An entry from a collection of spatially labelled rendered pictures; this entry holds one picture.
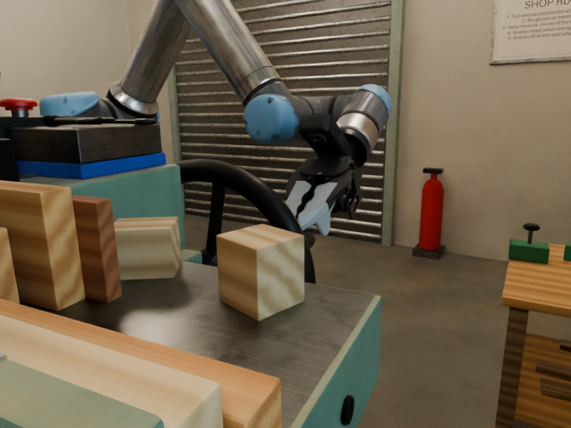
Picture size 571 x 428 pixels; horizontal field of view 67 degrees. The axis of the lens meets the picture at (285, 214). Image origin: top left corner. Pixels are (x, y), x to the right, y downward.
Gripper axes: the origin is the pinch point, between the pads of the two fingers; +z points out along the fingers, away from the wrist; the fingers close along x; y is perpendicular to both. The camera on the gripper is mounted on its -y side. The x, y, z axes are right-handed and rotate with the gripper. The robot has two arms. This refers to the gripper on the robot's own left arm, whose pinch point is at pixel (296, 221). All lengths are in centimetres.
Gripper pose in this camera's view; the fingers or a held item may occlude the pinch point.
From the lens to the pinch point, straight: 55.4
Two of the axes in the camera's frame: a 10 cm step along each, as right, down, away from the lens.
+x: -8.8, -0.8, 4.7
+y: 2.6, 7.5, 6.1
